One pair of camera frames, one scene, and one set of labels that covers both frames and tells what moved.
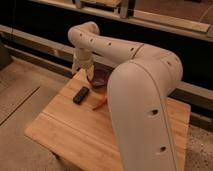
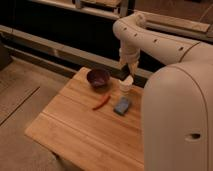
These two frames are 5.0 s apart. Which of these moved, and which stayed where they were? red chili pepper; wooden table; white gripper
Moved: white gripper
Stayed: wooden table; red chili pepper
